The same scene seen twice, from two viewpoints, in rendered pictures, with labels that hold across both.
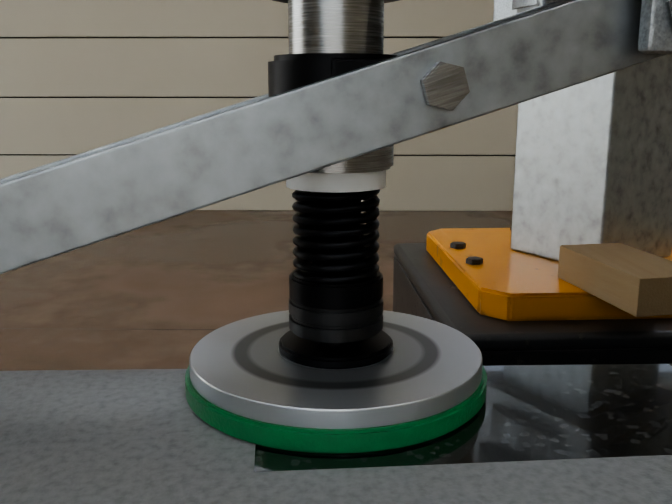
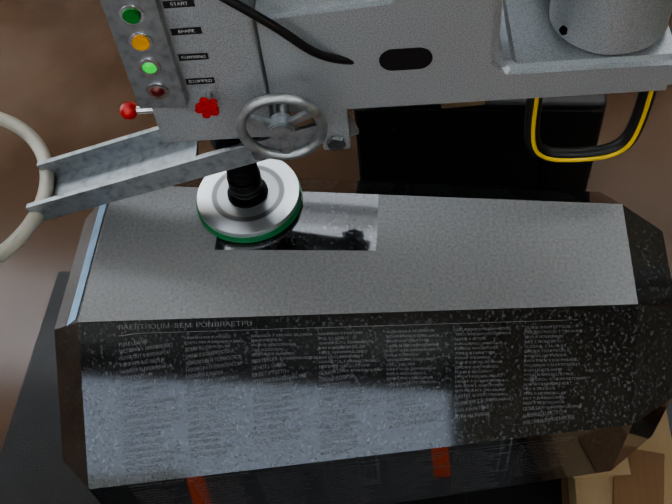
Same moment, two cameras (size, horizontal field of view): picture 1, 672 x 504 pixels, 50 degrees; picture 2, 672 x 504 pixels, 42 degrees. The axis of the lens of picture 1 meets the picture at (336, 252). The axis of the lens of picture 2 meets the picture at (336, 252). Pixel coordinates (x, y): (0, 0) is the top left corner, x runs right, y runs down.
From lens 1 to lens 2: 141 cm
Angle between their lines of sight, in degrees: 43
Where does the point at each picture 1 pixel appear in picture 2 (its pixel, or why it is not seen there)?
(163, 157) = (174, 171)
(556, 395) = (322, 214)
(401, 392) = (259, 225)
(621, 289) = not seen: hidden behind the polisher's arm
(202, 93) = not seen: outside the picture
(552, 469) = (298, 254)
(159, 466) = (188, 245)
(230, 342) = (211, 185)
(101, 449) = (172, 235)
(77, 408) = (162, 212)
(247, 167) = (201, 172)
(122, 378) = (176, 193)
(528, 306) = not seen: hidden behind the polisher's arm
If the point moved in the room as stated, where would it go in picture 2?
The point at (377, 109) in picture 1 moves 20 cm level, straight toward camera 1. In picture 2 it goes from (239, 158) to (209, 245)
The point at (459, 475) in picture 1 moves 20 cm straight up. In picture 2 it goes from (271, 255) to (255, 191)
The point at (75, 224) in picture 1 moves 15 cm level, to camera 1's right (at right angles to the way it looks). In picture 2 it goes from (152, 186) to (227, 190)
